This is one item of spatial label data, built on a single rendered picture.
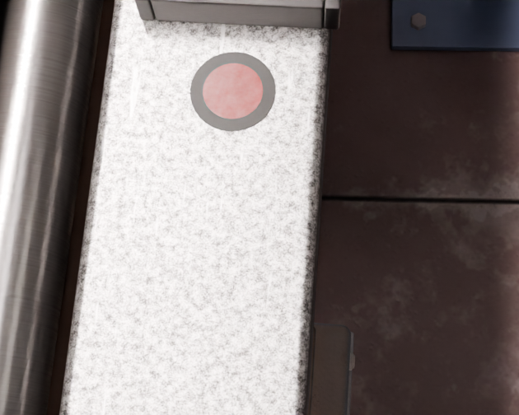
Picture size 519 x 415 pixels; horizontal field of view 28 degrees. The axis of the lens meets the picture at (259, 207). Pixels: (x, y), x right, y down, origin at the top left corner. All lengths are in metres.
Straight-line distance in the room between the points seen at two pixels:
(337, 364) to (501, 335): 0.88
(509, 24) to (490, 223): 0.28
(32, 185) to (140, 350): 0.07
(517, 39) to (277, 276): 1.09
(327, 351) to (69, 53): 0.16
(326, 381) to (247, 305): 0.09
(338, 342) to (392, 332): 0.85
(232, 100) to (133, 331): 0.09
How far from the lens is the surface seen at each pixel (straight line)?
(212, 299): 0.36
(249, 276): 0.36
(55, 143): 0.39
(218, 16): 0.39
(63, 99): 0.40
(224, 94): 0.39
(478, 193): 1.35
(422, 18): 1.42
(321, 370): 0.44
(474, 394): 1.29
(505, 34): 1.43
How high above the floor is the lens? 1.27
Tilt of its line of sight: 72 degrees down
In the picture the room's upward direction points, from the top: 9 degrees counter-clockwise
